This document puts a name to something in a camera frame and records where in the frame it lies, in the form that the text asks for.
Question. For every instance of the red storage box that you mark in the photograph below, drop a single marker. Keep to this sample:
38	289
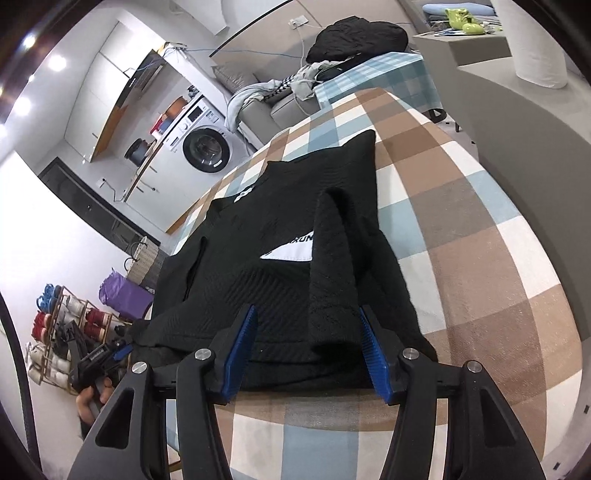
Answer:
160	127

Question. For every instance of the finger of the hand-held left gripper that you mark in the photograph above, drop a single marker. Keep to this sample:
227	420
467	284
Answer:
123	354

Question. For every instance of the black knit sweater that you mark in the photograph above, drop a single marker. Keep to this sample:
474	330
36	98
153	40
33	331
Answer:
277	286

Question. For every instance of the purple bag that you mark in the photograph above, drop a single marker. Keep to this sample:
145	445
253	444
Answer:
124	295

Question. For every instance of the green plush toy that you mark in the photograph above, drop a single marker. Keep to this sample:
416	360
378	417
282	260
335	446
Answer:
461	18

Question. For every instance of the white wall socket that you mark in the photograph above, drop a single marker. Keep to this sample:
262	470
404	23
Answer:
298	21

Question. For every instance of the wooden shoe rack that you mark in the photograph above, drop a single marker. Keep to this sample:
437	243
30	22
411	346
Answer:
60	304

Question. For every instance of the light blue pillow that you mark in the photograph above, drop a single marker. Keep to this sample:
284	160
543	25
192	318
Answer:
438	9

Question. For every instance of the teal checked tablecloth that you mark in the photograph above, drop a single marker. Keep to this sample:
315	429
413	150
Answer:
383	74

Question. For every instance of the person's left hand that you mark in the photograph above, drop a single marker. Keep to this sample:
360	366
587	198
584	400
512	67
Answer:
87	404

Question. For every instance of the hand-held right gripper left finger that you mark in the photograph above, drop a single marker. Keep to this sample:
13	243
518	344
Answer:
240	350

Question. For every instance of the white blanket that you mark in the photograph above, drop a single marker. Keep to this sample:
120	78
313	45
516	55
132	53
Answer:
244	99

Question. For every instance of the group of assorted shoes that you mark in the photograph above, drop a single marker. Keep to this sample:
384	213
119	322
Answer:
94	318

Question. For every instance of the light grey garment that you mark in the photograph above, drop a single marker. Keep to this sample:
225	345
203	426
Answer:
309	76

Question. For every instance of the white wall cabinet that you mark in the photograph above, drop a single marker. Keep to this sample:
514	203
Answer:
101	92

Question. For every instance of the white paper towel roll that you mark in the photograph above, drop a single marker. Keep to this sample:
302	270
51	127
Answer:
531	46

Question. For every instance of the houndstooth cushion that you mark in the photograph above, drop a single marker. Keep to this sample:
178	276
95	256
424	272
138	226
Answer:
284	87

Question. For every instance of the black cooking pot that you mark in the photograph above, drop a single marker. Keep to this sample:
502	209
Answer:
137	151

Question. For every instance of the ceiling spot light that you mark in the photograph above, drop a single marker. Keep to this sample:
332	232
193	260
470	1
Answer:
28	39
57	62
21	106

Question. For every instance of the grey sofa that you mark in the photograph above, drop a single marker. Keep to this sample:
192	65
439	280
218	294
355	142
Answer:
286	110

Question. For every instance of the woven laundry basket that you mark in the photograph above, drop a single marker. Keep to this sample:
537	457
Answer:
143	263

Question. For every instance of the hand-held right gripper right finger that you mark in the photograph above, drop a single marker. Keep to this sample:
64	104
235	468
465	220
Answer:
376	360

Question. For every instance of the steel range hood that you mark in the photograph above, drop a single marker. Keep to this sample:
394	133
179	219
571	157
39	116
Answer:
143	69

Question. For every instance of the white washing machine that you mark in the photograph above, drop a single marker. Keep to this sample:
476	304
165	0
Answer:
207	147

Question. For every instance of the brown cooking pot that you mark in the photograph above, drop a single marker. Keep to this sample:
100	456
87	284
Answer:
175	107

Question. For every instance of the brown blue plaid tablecloth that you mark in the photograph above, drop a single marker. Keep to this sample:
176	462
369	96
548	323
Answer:
485	277

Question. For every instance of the white base cabinet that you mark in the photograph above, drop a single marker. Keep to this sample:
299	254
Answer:
157	198

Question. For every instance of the grey block table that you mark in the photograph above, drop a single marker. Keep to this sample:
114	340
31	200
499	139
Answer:
443	55
531	138

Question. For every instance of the black puffy jacket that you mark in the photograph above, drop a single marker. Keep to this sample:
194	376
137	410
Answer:
355	39

